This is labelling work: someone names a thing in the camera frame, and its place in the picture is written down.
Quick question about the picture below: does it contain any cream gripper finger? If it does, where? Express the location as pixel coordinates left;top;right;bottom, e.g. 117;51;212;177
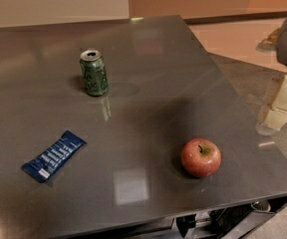
256;73;287;135

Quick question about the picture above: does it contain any red apple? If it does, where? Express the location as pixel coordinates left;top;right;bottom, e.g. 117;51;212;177
180;137;221;178

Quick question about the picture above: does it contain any blue rxbar wrapper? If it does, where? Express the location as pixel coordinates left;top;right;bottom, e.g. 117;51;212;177
22;130;87;183

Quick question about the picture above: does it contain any dark drawer under table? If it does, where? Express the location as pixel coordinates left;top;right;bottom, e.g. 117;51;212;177
131;196;287;239

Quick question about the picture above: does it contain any green soda can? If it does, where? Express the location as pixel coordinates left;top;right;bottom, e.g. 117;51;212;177
80;49;108;97

